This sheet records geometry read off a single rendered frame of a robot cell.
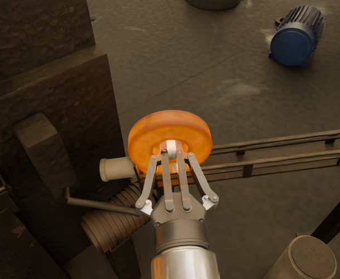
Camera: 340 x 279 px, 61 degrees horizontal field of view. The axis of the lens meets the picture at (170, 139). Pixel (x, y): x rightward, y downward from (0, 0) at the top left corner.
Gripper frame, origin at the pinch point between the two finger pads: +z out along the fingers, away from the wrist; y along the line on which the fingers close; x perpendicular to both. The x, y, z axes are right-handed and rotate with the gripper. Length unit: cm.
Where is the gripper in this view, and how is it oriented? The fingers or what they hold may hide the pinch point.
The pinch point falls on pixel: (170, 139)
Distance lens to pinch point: 52.4
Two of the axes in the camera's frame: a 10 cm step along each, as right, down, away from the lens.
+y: 10.0, -0.7, 0.5
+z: -0.9, -7.8, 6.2
